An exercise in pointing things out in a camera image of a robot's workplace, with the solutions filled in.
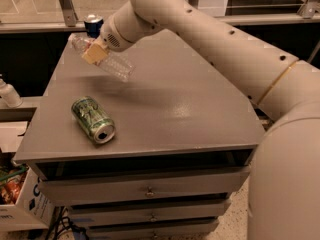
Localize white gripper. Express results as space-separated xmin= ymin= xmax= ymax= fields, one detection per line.
xmin=82 ymin=15 xmax=132 ymax=64

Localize clear plastic water bottle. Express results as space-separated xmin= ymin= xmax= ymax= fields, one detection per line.
xmin=69 ymin=33 xmax=134 ymax=82

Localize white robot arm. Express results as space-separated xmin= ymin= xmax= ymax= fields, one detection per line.
xmin=83 ymin=0 xmax=320 ymax=240

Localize white spray bottle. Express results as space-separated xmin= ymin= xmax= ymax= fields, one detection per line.
xmin=0 ymin=78 xmax=22 ymax=108

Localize blue Pepsi can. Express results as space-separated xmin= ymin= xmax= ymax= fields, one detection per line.
xmin=84 ymin=14 xmax=104 ymax=38

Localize green soda can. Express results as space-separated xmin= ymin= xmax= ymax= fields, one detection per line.
xmin=71 ymin=96 xmax=116 ymax=144

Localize grey drawer cabinet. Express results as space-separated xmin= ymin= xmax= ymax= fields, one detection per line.
xmin=13 ymin=28 xmax=266 ymax=240

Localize snack packets in box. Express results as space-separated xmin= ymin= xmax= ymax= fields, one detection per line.
xmin=0 ymin=159 xmax=28 ymax=204

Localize top grey drawer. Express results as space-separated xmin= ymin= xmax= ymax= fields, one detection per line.
xmin=39 ymin=166 xmax=250 ymax=206

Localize grey drawer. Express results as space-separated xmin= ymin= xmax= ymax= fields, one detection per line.
xmin=87 ymin=219 xmax=219 ymax=240
xmin=69 ymin=198 xmax=231 ymax=227
xmin=39 ymin=166 xmax=250 ymax=206

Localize middle grey drawer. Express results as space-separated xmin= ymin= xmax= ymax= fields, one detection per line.
xmin=69 ymin=198 xmax=231 ymax=227

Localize white cardboard box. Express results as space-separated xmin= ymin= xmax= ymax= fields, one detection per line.
xmin=0 ymin=121 xmax=54 ymax=231

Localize bottom grey drawer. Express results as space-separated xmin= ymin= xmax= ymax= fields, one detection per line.
xmin=87 ymin=219 xmax=219 ymax=240

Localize black floor cables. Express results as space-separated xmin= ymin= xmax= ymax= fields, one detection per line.
xmin=44 ymin=207 xmax=89 ymax=240

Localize metal window frame rail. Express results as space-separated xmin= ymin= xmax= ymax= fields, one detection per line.
xmin=0 ymin=0 xmax=320 ymax=33

